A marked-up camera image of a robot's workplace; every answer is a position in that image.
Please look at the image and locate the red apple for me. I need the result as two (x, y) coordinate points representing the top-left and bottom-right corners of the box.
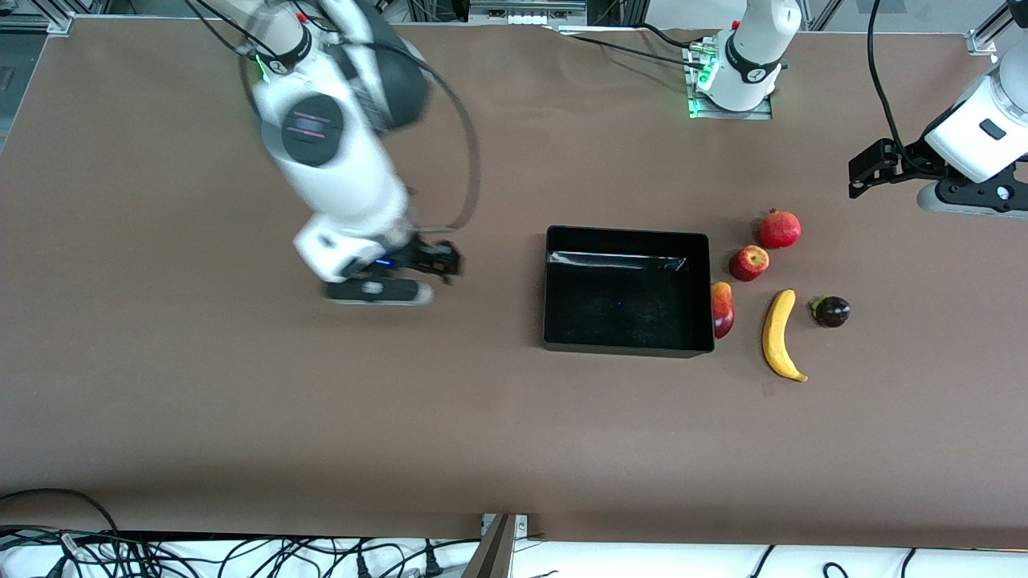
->
(728, 245), (770, 283)

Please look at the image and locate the black plastic box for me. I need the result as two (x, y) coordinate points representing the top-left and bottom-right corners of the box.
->
(542, 225), (716, 359)

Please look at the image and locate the yellow banana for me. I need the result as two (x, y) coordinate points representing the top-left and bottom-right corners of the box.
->
(761, 289), (810, 384)

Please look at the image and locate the red pomegranate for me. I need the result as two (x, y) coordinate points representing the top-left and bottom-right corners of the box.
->
(760, 208), (802, 250)

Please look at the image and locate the dark purple eggplant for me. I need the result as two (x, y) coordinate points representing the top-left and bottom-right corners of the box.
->
(809, 295), (852, 329)

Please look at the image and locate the red yellow mango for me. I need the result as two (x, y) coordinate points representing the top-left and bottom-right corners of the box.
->
(711, 281), (736, 340)

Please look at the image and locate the white power strip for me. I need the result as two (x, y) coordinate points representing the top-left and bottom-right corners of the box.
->
(468, 0), (589, 27)

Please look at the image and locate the grey metal bar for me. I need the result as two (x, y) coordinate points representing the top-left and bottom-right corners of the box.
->
(459, 514), (517, 578)

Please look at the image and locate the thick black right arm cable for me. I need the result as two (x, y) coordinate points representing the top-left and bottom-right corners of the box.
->
(398, 40), (484, 235)

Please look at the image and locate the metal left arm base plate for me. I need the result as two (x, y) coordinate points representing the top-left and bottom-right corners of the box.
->
(687, 36), (773, 121)

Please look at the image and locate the thin black looping cable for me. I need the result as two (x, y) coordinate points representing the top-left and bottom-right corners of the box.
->
(183, 0), (262, 61)

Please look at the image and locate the small metal bracket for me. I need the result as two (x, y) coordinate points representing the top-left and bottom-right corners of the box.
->
(480, 513), (530, 538)

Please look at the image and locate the black cable with white tag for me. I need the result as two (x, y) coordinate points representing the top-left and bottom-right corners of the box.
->
(0, 526), (161, 578)

